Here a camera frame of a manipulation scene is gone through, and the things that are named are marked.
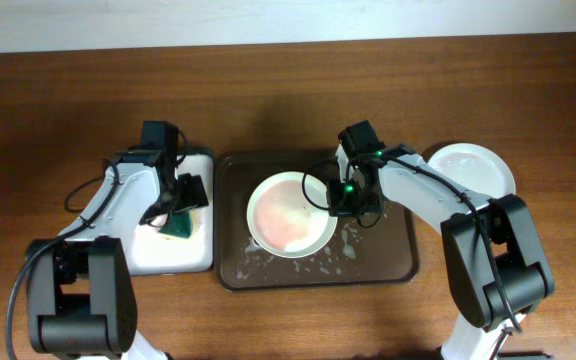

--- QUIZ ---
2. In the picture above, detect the green yellow sponge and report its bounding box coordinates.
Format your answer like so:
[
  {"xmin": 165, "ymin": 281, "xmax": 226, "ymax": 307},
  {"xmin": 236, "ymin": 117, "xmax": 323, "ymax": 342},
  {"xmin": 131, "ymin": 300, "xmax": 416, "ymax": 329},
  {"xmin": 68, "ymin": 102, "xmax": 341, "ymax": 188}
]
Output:
[{"xmin": 159, "ymin": 212, "xmax": 197, "ymax": 239}]

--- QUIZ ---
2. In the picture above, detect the cream plate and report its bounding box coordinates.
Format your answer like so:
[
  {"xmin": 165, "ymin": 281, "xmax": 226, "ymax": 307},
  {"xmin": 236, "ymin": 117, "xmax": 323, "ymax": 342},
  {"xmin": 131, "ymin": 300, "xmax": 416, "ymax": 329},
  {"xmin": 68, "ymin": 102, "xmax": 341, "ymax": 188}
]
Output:
[{"xmin": 246, "ymin": 171, "xmax": 337, "ymax": 259}]

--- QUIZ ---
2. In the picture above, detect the pale green plate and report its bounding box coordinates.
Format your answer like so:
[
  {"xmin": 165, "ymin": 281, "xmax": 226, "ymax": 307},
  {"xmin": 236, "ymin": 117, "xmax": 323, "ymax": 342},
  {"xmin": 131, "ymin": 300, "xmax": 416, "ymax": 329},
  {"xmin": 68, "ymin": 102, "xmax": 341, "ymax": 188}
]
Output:
[{"xmin": 428, "ymin": 143, "xmax": 516, "ymax": 198}]

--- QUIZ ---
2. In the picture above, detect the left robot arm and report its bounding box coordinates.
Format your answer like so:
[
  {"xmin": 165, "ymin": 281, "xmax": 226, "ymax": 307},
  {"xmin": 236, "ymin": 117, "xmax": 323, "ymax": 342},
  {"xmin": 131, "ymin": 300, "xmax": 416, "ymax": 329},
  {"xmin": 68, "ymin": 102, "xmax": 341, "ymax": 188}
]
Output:
[{"xmin": 5, "ymin": 121, "xmax": 209, "ymax": 359}]

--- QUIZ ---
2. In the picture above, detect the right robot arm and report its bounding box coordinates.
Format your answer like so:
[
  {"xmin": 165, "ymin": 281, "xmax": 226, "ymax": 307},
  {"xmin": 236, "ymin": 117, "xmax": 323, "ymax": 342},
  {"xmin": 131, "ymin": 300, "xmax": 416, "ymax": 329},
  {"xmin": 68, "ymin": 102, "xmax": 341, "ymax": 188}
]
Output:
[{"xmin": 326, "ymin": 121, "xmax": 555, "ymax": 360}]

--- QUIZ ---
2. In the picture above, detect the dark brown tray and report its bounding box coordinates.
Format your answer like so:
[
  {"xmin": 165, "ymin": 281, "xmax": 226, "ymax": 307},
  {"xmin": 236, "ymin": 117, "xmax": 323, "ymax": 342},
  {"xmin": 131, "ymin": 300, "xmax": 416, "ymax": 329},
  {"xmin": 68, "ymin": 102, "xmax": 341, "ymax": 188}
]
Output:
[{"xmin": 214, "ymin": 149, "xmax": 419, "ymax": 292}]

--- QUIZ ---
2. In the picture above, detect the white soapy tray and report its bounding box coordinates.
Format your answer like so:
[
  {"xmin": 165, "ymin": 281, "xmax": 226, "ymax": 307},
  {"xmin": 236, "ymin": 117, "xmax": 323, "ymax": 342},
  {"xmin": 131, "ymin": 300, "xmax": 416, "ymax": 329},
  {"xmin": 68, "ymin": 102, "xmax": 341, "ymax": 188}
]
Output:
[{"xmin": 125, "ymin": 148, "xmax": 215, "ymax": 276}]

